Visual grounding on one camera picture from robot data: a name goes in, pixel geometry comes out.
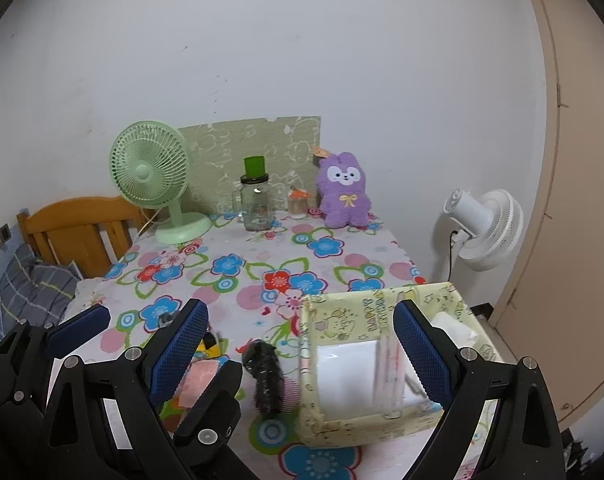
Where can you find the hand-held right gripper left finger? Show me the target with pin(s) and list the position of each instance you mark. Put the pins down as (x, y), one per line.
(179, 350)

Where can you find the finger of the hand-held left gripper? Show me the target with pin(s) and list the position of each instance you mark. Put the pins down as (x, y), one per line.
(212, 400)
(79, 327)

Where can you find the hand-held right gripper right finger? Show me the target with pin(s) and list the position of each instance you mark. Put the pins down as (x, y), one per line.
(422, 355)

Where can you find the yellow patterned fabric box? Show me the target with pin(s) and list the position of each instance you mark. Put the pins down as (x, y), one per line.
(332, 320)

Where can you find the white striped packet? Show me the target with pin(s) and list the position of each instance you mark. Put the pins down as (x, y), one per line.
(389, 370)

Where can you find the white tissue pack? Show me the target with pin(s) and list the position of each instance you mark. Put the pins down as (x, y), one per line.
(454, 330)

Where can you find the grey plaid pillow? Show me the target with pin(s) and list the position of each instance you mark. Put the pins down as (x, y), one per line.
(37, 285)

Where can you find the wooden headboard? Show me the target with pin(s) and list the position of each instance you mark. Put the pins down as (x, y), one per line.
(77, 220)

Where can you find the white floor fan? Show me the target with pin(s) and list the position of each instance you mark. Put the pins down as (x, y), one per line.
(487, 230)

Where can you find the floral tablecloth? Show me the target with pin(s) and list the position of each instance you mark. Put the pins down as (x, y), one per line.
(282, 250)

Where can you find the glass jar mug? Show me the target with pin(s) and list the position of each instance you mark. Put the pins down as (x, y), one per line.
(257, 205)

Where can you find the green desk fan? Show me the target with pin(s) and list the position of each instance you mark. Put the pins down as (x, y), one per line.
(149, 172)

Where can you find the purple plush bunny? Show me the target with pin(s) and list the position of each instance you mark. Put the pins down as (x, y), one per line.
(342, 195)

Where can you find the small jar with orange lid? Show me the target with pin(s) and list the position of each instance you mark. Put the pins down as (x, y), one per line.
(298, 207)

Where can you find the green plastic cup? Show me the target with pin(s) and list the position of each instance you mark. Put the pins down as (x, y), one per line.
(254, 166)

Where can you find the beige door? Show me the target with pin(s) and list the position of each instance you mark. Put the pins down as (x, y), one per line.
(572, 185)

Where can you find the wall socket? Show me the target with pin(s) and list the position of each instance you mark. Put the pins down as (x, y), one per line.
(1, 235)

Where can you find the green patterned wall sheet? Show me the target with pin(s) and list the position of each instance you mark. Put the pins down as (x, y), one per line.
(222, 140)

